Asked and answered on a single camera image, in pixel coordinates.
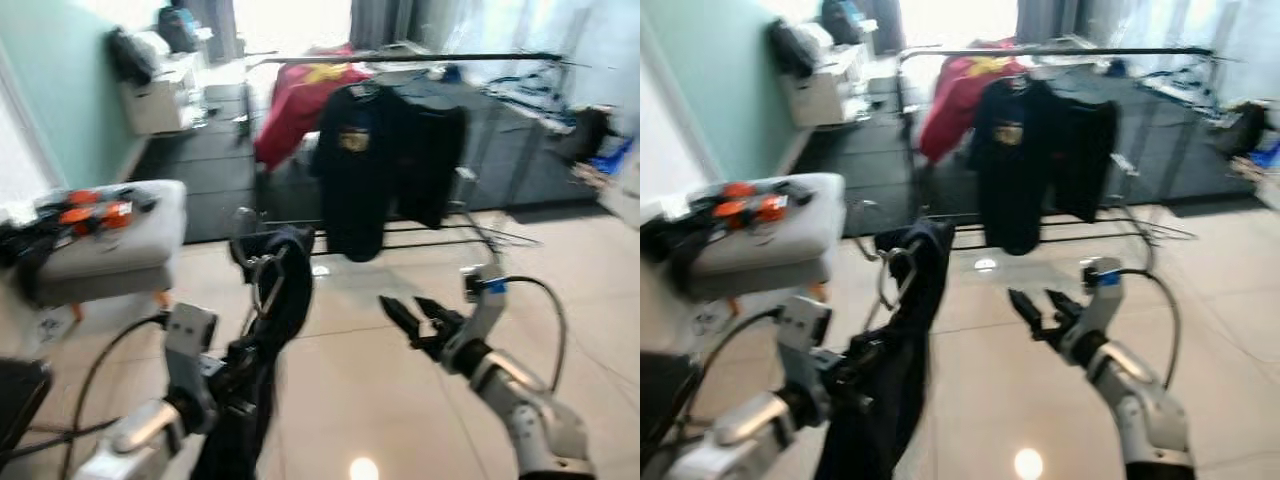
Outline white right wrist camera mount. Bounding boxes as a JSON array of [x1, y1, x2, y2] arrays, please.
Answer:
[[458, 265, 506, 346], [1085, 258, 1126, 336]]

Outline plain navy t-shirt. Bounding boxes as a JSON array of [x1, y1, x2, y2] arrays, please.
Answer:
[[815, 218, 956, 480], [190, 225, 316, 480]]

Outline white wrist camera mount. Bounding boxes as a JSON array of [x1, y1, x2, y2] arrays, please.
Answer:
[[458, 265, 506, 346], [1085, 258, 1126, 336], [780, 295, 833, 386], [163, 303, 219, 396]]

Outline black backpack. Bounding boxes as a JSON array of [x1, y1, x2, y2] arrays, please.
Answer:
[[108, 25, 159, 86], [768, 18, 819, 79]]

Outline grey curtain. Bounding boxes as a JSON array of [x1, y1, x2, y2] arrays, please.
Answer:
[[205, 0, 241, 61], [350, 0, 411, 51], [1018, 0, 1076, 46], [865, 0, 901, 51]]

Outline navy t-shirt with yellow logo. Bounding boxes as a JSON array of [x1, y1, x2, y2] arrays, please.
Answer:
[[310, 82, 421, 263], [968, 78, 1066, 256]]

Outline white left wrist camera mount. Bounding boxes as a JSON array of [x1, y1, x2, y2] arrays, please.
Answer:
[[163, 303, 219, 396], [780, 295, 833, 386]]

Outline grey metal hanger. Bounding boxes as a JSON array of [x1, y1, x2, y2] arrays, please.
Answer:
[[862, 200, 921, 311], [232, 205, 291, 321]]

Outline dark backpack with blue trim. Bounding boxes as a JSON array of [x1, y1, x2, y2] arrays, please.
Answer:
[[155, 5, 201, 53], [820, 0, 866, 46]]

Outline black metal clothes rack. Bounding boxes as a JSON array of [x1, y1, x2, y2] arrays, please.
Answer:
[[245, 52, 566, 251], [895, 45, 1226, 246]]

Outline black bag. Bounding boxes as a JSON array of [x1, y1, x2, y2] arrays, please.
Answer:
[[640, 210, 721, 263], [0, 215, 76, 271]]

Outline white shelf unit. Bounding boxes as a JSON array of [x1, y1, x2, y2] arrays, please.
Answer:
[[120, 50, 206, 136], [780, 42, 871, 129]]

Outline grey ottoman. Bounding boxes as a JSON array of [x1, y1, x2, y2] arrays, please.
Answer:
[[20, 180, 188, 321], [680, 172, 846, 316]]

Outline black foam floor matting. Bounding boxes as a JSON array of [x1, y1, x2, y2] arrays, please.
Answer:
[[130, 70, 601, 241], [790, 65, 1251, 236]]

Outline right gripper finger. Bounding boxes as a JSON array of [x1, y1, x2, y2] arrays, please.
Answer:
[[1045, 289, 1090, 322], [1008, 288, 1054, 337], [415, 296, 467, 329], [378, 295, 428, 344]]

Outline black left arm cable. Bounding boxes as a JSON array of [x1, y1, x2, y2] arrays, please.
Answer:
[[0, 312, 171, 480], [675, 305, 786, 471]]

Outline red flag with yellow star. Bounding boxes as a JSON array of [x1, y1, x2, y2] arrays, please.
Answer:
[[253, 45, 373, 173], [918, 40, 1021, 166]]

